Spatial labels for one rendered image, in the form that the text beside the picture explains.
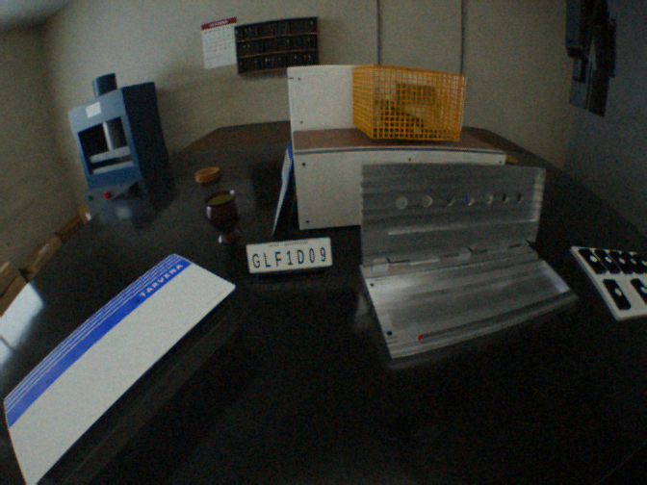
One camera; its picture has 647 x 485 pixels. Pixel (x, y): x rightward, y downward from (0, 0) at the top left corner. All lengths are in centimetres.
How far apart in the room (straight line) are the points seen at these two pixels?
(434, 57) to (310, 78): 170
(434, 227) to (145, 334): 49
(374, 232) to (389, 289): 10
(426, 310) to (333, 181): 33
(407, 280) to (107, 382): 48
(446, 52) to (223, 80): 179
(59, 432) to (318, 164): 62
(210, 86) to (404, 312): 224
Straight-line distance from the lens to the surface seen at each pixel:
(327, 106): 78
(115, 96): 214
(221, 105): 238
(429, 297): 48
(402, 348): 40
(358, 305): 47
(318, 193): 60
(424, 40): 235
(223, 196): 65
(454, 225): 54
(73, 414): 37
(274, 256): 52
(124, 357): 36
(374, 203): 45
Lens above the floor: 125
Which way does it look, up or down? 35 degrees down
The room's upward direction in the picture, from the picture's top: 2 degrees counter-clockwise
